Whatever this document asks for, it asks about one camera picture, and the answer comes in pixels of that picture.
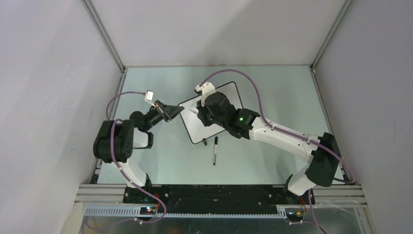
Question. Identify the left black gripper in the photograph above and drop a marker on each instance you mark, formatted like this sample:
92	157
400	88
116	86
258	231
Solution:
166	111

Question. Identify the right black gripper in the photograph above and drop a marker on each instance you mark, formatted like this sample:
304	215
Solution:
201	114

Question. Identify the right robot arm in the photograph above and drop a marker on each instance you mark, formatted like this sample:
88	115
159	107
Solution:
319	152

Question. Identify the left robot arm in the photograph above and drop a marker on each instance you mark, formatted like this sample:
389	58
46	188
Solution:
116	141

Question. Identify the black whiteboard marker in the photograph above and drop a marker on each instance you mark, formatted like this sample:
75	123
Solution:
215	150

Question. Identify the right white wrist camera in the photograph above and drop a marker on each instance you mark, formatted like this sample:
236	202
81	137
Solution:
205	90

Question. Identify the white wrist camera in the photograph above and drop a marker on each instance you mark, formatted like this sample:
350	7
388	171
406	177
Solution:
149	97
205	90

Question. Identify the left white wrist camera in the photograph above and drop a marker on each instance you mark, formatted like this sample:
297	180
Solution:
149	97

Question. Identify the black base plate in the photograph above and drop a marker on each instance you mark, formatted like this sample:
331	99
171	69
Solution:
216	199

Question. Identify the grey cable duct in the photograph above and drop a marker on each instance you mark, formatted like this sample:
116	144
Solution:
129	211

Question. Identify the aluminium frame rail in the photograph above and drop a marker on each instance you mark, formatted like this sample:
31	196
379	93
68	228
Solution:
100	27

